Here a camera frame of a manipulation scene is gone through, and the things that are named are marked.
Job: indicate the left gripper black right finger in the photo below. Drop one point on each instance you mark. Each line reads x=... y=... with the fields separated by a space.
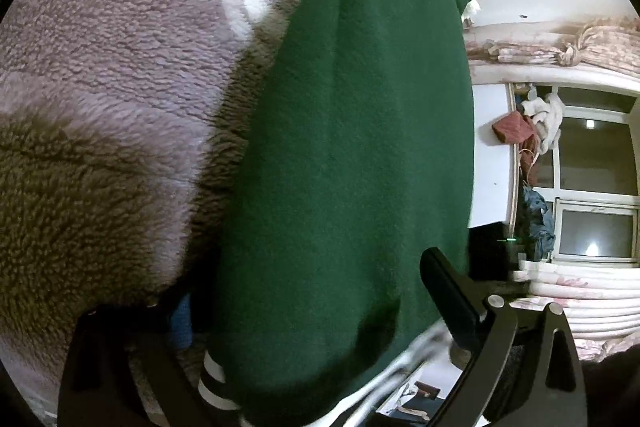
x=524 y=369

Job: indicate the clothes pile by window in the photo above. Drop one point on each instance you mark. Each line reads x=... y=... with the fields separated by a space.
x=534 y=128

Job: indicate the floral fleece bed blanket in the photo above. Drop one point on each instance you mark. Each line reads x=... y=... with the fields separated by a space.
x=122 y=122

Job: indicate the green and cream varsity jacket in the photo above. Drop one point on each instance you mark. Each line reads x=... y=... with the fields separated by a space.
x=360 y=156

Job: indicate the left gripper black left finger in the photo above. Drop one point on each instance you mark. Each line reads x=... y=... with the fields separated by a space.
x=98 y=387

